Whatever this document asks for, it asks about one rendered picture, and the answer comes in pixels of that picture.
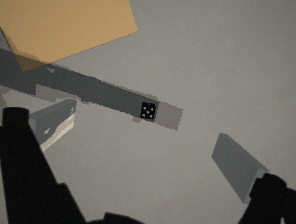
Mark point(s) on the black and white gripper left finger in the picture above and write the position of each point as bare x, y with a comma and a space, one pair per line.
32, 194

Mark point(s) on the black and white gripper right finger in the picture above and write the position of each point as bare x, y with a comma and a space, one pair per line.
244, 172

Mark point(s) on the black die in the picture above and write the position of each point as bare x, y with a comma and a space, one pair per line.
148, 110

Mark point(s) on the tan square mat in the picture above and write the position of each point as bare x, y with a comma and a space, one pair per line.
40, 32

